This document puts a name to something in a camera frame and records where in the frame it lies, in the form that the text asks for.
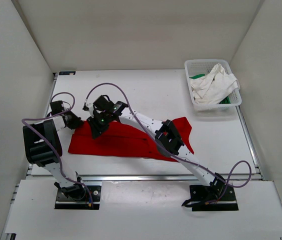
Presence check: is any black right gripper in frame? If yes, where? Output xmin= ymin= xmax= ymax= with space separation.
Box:
xmin=89 ymin=110 xmax=113 ymax=139

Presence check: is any red t shirt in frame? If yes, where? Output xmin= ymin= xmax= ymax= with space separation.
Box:
xmin=67 ymin=116 xmax=195 ymax=163

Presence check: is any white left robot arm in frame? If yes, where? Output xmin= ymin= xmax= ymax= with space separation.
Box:
xmin=22 ymin=100 xmax=87 ymax=201

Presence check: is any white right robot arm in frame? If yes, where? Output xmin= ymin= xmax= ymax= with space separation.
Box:
xmin=83 ymin=95 xmax=225 ymax=201

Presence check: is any dark label sticker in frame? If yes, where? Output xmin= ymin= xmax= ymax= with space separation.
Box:
xmin=58 ymin=71 xmax=76 ymax=76

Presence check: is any white plastic basket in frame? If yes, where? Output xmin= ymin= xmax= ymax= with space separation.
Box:
xmin=184 ymin=59 xmax=242 ymax=111

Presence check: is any white t shirt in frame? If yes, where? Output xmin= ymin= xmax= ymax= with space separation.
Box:
xmin=190 ymin=63 xmax=240 ymax=105

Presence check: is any green t shirt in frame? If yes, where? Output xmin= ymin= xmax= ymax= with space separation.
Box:
xmin=190 ymin=74 xmax=236 ymax=105

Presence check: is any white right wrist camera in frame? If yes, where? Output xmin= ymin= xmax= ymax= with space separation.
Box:
xmin=82 ymin=101 xmax=94 ymax=112

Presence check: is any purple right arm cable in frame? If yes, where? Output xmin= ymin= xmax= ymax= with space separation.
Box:
xmin=84 ymin=82 xmax=252 ymax=207

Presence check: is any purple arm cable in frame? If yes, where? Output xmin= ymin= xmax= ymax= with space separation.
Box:
xmin=21 ymin=91 xmax=94 ymax=207
xmin=84 ymin=82 xmax=252 ymax=207

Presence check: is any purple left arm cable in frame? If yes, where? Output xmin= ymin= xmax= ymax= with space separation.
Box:
xmin=21 ymin=91 xmax=94 ymax=207

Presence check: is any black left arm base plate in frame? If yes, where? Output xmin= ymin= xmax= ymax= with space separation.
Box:
xmin=54 ymin=185 xmax=102 ymax=210

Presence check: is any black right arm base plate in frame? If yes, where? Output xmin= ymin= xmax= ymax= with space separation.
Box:
xmin=189 ymin=185 xmax=239 ymax=212

